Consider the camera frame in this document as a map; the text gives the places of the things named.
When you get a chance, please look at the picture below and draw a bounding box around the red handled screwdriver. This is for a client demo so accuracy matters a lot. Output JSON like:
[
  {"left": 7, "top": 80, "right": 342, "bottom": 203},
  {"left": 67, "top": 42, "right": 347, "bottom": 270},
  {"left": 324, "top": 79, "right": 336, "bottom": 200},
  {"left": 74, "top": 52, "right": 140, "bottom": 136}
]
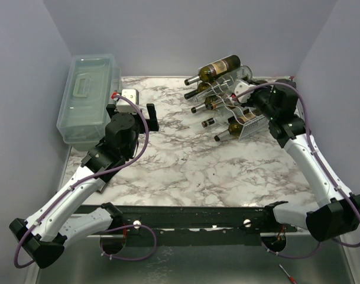
[{"left": 278, "top": 264, "right": 297, "bottom": 284}]

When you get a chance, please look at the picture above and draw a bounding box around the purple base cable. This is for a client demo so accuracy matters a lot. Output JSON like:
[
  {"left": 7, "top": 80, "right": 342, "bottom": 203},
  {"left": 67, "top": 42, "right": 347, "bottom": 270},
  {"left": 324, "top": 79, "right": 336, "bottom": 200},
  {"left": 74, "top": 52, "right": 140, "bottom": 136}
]
[
  {"left": 100, "top": 224, "right": 157, "bottom": 262},
  {"left": 261, "top": 233, "right": 324, "bottom": 260}
]

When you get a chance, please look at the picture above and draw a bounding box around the small black metal stand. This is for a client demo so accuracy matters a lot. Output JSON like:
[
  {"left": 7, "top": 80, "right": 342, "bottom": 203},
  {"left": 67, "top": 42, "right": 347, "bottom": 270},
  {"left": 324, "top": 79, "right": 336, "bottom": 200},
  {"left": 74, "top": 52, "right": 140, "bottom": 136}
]
[{"left": 96, "top": 173, "right": 115, "bottom": 193}]

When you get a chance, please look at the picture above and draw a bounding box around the green bottle silver foil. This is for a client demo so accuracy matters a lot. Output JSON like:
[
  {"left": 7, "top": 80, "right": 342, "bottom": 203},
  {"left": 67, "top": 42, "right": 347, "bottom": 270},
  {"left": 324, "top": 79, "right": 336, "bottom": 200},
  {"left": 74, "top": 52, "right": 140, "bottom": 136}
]
[{"left": 214, "top": 108, "right": 267, "bottom": 142}]

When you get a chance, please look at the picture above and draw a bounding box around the white wire wine rack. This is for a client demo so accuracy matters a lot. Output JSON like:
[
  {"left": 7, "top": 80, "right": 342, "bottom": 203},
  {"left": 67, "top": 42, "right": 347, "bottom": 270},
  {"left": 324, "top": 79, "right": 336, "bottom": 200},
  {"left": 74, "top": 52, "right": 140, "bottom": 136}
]
[{"left": 192, "top": 65, "right": 267, "bottom": 142}]

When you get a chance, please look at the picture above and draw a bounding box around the clear plastic storage bin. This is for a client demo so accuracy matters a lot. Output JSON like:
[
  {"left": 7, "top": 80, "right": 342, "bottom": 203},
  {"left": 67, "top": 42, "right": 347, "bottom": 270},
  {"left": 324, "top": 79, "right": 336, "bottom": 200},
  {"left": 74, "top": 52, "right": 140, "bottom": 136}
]
[{"left": 56, "top": 54, "right": 121, "bottom": 151}]

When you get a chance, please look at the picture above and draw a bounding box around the wine bottle on rack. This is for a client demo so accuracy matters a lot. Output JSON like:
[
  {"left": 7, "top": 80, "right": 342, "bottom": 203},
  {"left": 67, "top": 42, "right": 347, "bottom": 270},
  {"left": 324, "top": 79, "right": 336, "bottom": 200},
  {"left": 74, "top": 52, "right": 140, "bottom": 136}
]
[{"left": 184, "top": 54, "right": 241, "bottom": 86}]

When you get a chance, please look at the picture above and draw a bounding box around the clear bottle black cap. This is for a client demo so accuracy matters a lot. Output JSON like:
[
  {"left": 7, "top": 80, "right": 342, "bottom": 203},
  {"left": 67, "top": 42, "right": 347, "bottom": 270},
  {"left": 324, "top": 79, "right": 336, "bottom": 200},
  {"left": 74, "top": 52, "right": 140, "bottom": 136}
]
[{"left": 201, "top": 108, "right": 242, "bottom": 128}]

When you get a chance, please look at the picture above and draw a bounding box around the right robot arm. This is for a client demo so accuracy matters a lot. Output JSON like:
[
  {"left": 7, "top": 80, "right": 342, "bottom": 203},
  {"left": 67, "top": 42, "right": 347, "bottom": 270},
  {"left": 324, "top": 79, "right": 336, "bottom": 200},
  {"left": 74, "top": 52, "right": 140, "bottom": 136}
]
[{"left": 233, "top": 80, "right": 360, "bottom": 247}]

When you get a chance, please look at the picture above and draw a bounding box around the clear corked liquor bottle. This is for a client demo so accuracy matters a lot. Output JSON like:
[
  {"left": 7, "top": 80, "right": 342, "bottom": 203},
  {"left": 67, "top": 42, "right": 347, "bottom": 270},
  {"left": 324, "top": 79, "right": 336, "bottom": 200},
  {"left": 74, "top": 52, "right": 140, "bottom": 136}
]
[{"left": 209, "top": 78, "right": 266, "bottom": 110}]

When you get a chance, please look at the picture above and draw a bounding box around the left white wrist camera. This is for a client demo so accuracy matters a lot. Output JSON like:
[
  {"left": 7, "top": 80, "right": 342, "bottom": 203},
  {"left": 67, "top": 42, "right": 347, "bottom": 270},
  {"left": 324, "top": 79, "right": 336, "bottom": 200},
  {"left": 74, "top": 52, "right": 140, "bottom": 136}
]
[{"left": 111, "top": 89, "right": 140, "bottom": 114}]

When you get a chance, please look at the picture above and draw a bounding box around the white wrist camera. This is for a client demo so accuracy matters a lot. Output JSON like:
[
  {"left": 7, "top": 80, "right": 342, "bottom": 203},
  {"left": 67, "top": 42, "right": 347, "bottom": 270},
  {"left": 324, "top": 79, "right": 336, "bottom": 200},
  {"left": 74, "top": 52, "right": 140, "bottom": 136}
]
[
  {"left": 111, "top": 89, "right": 140, "bottom": 114},
  {"left": 229, "top": 79, "right": 255, "bottom": 104}
]

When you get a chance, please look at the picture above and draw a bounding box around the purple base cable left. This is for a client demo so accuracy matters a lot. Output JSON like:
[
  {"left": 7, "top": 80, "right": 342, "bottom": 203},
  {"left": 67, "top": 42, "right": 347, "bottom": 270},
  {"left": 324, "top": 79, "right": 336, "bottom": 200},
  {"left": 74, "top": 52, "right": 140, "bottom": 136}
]
[{"left": 100, "top": 224, "right": 157, "bottom": 262}]

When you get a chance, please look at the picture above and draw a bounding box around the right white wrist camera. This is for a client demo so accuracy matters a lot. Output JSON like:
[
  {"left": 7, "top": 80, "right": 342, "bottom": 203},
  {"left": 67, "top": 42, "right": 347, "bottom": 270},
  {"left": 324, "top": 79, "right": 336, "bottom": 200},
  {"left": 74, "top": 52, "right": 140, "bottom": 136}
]
[{"left": 229, "top": 79, "right": 255, "bottom": 104}]

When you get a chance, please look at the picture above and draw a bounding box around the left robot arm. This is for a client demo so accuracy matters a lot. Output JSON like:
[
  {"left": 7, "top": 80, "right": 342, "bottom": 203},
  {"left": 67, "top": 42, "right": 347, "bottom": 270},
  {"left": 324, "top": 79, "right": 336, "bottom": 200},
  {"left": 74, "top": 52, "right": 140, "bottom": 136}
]
[{"left": 9, "top": 104, "right": 159, "bottom": 269}]

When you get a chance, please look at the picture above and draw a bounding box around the tall clear glass bottle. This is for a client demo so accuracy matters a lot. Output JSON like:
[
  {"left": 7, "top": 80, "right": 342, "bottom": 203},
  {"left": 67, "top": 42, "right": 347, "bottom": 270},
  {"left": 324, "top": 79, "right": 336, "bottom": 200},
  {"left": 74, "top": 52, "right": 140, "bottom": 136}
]
[{"left": 193, "top": 65, "right": 253, "bottom": 102}]

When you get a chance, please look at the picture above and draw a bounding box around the green bottle with cream label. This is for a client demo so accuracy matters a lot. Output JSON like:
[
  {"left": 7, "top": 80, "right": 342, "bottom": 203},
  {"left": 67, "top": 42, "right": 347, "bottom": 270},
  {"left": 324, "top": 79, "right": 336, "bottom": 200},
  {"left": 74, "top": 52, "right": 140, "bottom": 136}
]
[{"left": 191, "top": 95, "right": 219, "bottom": 114}]

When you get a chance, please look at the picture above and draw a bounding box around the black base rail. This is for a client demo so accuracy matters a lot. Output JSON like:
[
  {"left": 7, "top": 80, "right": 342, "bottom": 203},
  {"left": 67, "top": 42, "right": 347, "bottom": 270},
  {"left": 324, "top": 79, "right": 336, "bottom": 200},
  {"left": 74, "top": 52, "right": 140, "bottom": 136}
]
[{"left": 79, "top": 204, "right": 299, "bottom": 248}]

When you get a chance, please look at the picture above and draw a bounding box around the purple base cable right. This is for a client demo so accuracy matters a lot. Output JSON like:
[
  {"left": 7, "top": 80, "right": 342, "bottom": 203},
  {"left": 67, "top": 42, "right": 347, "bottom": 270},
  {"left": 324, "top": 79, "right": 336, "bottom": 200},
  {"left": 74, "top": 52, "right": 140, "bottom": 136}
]
[{"left": 261, "top": 233, "right": 324, "bottom": 260}]

